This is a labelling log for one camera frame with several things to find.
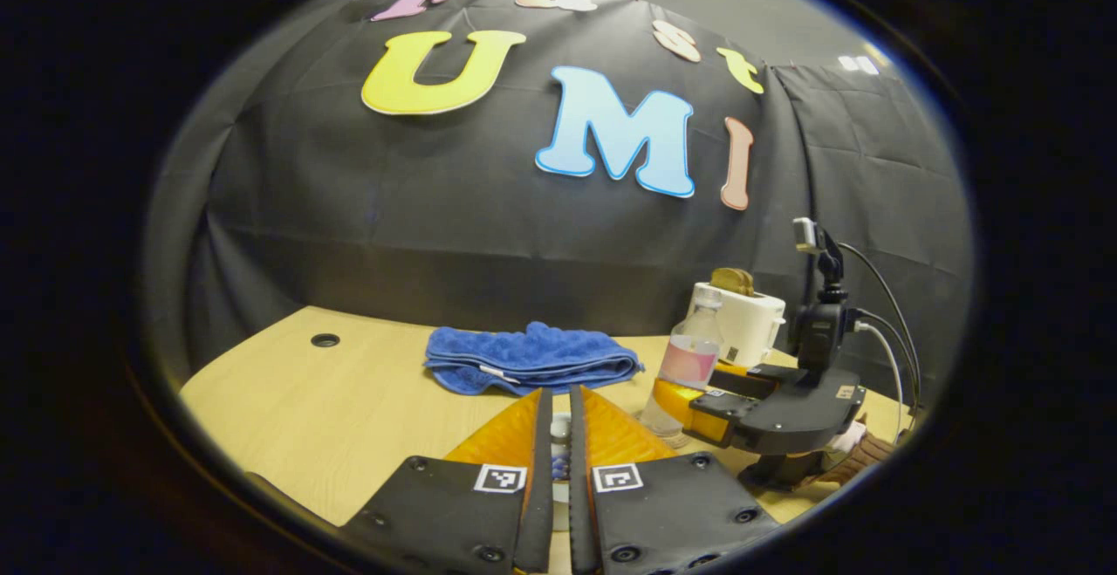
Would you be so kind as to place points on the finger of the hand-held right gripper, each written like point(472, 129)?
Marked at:
point(750, 376)
point(676, 405)

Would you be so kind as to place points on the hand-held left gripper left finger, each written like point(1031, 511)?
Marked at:
point(541, 505)

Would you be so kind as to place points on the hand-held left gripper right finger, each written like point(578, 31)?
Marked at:
point(580, 514)

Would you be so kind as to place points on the clear plastic water bottle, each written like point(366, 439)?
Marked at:
point(689, 357)

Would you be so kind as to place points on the white toaster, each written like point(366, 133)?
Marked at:
point(750, 322)

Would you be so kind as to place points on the brown bread slice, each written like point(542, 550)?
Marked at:
point(731, 281)

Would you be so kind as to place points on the folded blue towel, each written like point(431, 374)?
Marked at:
point(532, 357)

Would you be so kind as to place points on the black backdrop cloth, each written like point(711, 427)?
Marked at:
point(436, 226)

